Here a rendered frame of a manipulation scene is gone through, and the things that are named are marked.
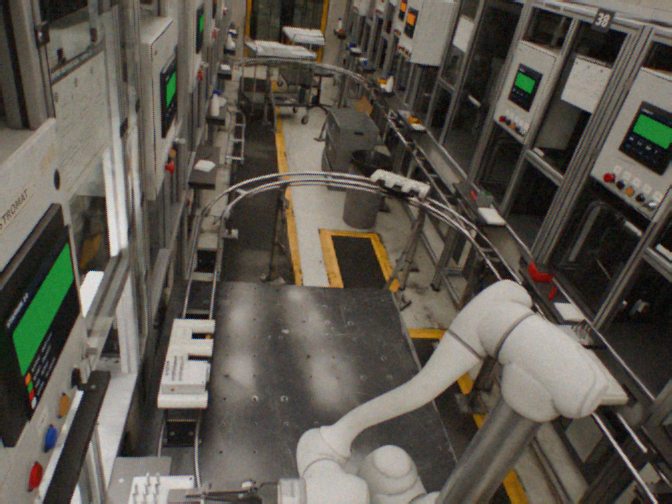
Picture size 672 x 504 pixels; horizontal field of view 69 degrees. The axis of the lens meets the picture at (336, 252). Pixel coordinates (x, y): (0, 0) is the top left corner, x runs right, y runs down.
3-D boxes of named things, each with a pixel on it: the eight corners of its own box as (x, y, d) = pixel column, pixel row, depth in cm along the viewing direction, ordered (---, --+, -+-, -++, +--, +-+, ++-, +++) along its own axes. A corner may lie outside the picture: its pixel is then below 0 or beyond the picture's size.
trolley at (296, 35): (321, 104, 748) (332, 37, 697) (284, 101, 730) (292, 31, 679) (309, 88, 815) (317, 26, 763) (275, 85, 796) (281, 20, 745)
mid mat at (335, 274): (407, 305, 353) (407, 304, 352) (332, 302, 342) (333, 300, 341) (378, 233, 436) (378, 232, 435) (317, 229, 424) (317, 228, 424)
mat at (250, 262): (305, 297, 341) (305, 296, 341) (218, 293, 329) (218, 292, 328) (275, 80, 824) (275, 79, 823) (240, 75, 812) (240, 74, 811)
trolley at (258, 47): (249, 124, 619) (255, 44, 568) (236, 109, 659) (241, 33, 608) (312, 125, 658) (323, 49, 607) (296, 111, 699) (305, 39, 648)
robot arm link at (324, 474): (303, 537, 107) (296, 497, 120) (371, 534, 111) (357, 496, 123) (308, 493, 105) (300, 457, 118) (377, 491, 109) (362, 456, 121)
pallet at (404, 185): (368, 188, 321) (371, 174, 315) (375, 181, 332) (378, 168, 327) (420, 206, 311) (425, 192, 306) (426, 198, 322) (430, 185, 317)
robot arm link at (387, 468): (379, 468, 154) (395, 423, 143) (419, 518, 143) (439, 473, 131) (338, 493, 145) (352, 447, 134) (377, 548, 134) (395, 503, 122)
